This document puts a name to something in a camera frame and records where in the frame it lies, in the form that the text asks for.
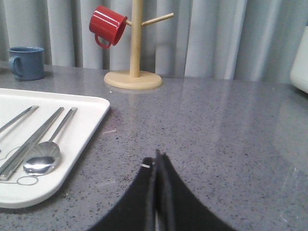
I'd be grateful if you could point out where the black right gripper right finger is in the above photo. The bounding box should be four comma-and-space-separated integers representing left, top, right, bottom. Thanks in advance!
155, 149, 234, 231

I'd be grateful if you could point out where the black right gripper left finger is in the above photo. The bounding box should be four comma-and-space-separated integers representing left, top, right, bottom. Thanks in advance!
90, 157, 156, 231

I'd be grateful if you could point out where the steel spoon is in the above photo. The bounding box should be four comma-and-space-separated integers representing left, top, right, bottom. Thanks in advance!
23, 107, 77, 176

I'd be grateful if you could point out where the steel fork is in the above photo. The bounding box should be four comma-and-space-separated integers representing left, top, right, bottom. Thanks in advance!
0, 105, 39, 133

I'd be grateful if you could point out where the cream rabbit print tray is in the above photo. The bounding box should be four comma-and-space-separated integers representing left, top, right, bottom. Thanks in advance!
0, 89, 110, 208

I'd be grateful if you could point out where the wooden mug tree stand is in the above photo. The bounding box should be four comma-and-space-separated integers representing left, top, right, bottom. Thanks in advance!
104, 0, 174, 90

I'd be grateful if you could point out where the white appliance at right edge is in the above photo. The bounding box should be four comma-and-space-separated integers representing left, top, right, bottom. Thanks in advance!
290, 26, 308, 93

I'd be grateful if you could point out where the grey curtain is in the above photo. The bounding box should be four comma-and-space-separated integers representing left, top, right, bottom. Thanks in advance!
0, 0, 308, 83

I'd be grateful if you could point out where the blue enamel mug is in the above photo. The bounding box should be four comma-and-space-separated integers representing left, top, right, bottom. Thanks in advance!
9, 47, 44, 81

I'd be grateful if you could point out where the red enamel mug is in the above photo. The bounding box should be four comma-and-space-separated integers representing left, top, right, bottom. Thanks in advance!
89, 5, 128, 49

